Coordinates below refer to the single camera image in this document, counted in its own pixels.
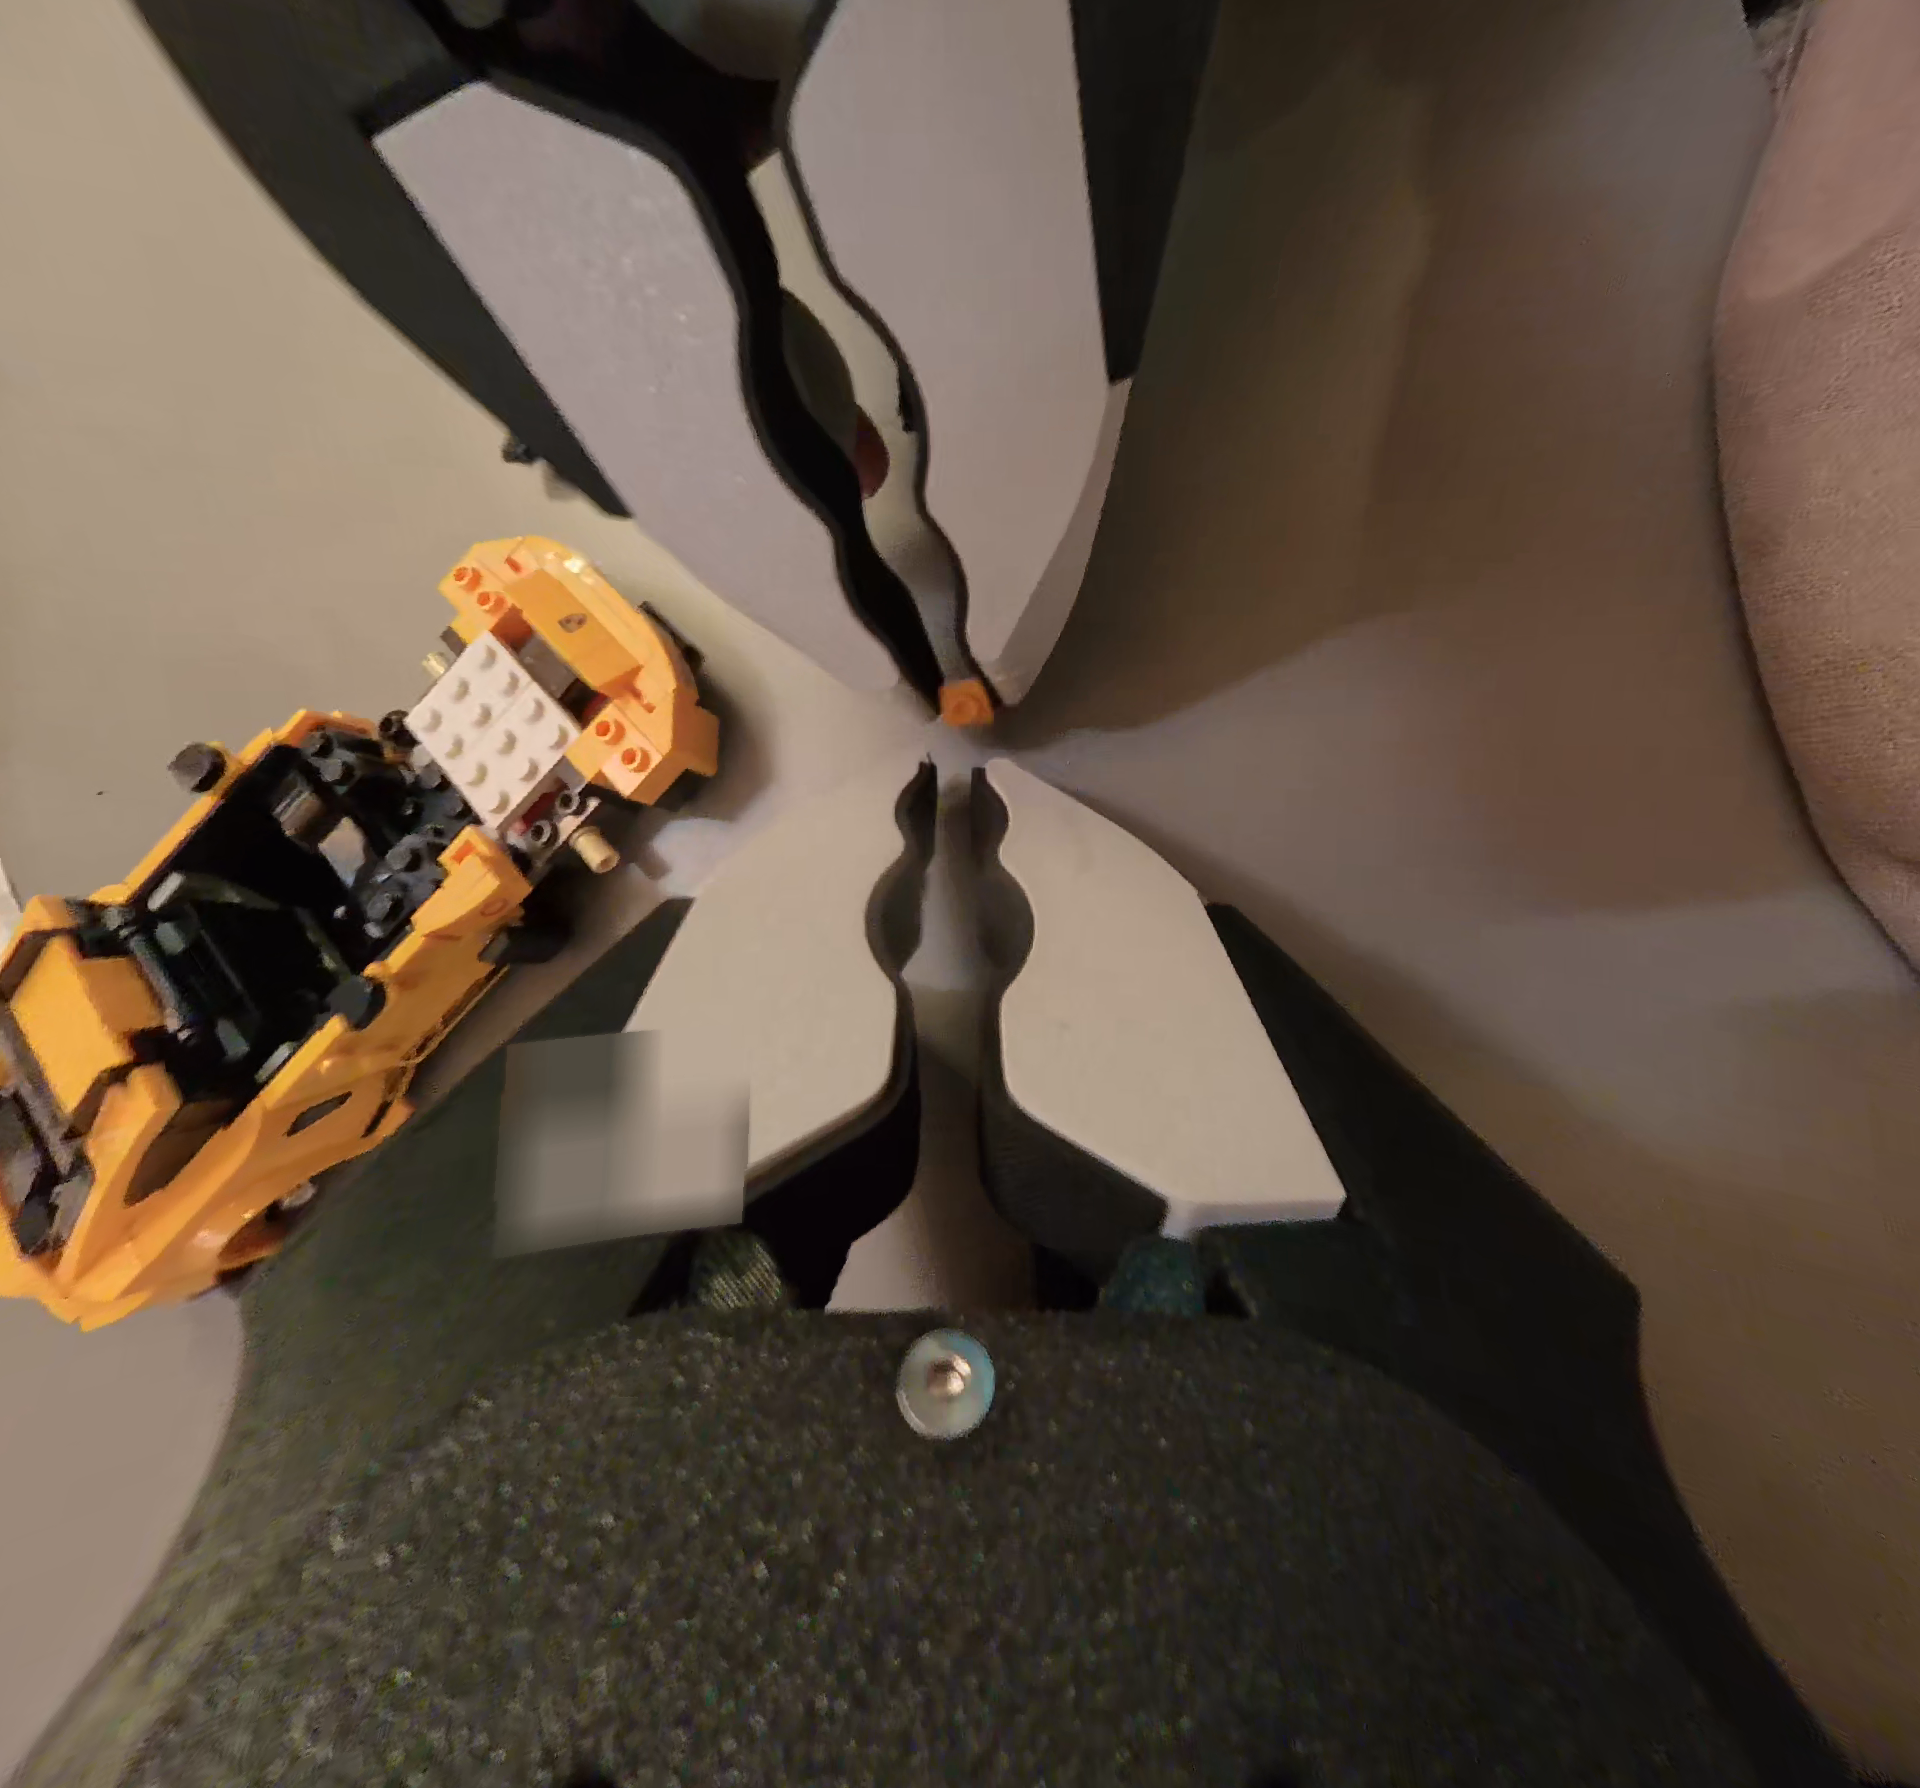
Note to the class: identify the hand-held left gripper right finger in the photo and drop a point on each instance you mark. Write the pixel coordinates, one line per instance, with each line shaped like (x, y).
(1154, 1039)

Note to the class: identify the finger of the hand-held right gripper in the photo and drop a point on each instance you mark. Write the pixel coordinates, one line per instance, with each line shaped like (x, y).
(974, 243)
(601, 319)

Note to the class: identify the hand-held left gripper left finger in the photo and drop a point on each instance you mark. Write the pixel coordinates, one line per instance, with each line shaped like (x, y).
(794, 949)

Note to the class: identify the small orange lego tile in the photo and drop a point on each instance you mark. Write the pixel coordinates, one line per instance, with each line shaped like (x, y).
(968, 703)

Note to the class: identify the orange lego car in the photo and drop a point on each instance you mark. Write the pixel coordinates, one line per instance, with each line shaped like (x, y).
(150, 1142)

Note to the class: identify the person's right hand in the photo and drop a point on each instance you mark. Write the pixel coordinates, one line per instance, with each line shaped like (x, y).
(871, 453)

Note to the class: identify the beige hoodie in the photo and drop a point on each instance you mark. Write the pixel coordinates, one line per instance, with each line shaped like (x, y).
(1830, 468)

